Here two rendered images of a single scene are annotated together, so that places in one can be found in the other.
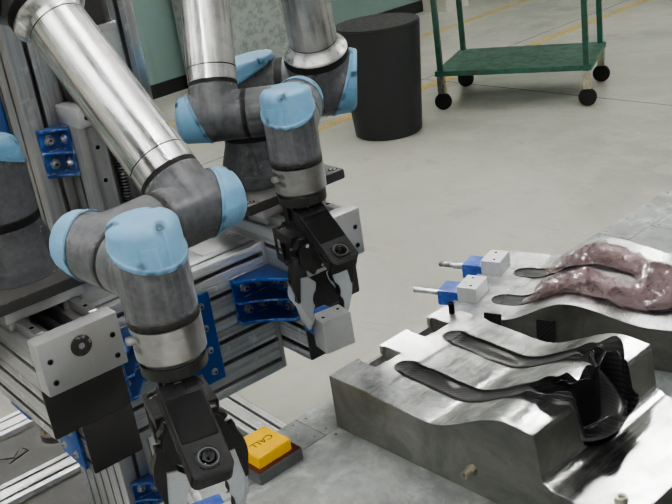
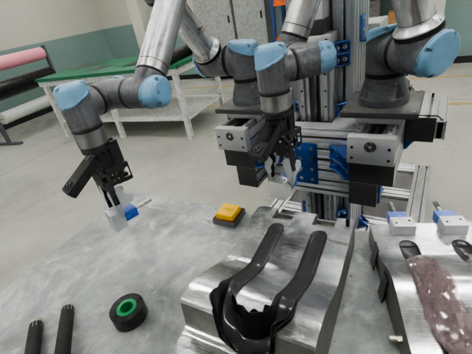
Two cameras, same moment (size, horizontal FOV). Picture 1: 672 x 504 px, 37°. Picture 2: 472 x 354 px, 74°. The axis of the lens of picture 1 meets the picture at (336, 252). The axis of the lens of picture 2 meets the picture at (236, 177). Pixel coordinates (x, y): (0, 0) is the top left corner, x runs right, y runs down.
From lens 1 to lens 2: 1.21 m
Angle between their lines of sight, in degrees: 64
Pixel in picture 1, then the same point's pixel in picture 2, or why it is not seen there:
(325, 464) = (232, 237)
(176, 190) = (129, 80)
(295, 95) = (260, 50)
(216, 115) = not seen: hidden behind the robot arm
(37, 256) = (245, 97)
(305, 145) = (263, 83)
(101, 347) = (237, 141)
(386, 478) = not seen: hidden behind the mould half
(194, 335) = (80, 140)
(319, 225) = (265, 131)
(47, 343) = (218, 129)
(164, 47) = not seen: outside the picture
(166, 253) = (60, 102)
